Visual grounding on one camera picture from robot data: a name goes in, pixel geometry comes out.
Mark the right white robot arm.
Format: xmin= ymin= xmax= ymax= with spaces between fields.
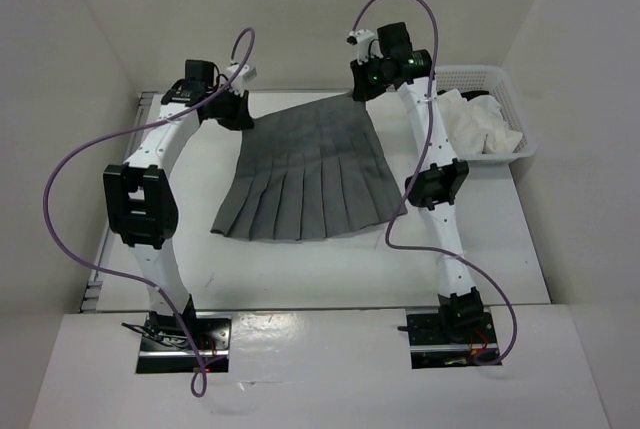
xmin=347 ymin=22 xmax=484 ymax=343

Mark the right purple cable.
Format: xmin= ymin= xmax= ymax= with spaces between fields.
xmin=349 ymin=0 xmax=518 ymax=366

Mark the white plastic mesh basket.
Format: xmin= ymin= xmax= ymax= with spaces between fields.
xmin=435 ymin=65 xmax=537 ymax=165

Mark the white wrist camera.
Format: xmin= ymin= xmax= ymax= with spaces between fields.
xmin=223 ymin=63 xmax=257 ymax=96
xmin=346 ymin=29 xmax=378 ymax=65

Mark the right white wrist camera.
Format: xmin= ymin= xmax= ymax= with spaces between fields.
xmin=346 ymin=29 xmax=378 ymax=65

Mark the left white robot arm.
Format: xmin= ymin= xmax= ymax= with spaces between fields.
xmin=103 ymin=60 xmax=256 ymax=349

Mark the black garment in basket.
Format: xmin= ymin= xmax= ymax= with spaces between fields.
xmin=461 ymin=90 xmax=490 ymax=101

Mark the purple cable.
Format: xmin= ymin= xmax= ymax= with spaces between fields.
xmin=41 ymin=27 xmax=257 ymax=398
xmin=349 ymin=0 xmax=518 ymax=366

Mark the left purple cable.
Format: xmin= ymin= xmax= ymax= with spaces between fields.
xmin=41 ymin=27 xmax=257 ymax=398

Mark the white crumpled cloth in basket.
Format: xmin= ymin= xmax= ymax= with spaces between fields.
xmin=436 ymin=89 xmax=523 ymax=156

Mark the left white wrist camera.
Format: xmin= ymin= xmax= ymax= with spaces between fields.
xmin=223 ymin=63 xmax=257 ymax=96

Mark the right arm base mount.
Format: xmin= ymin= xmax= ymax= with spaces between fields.
xmin=397 ymin=309 xmax=500 ymax=370

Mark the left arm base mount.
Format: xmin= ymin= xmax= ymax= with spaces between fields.
xmin=121 ymin=316 xmax=231 ymax=374

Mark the grey pleated skirt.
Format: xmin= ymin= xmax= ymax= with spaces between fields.
xmin=211 ymin=93 xmax=407 ymax=242

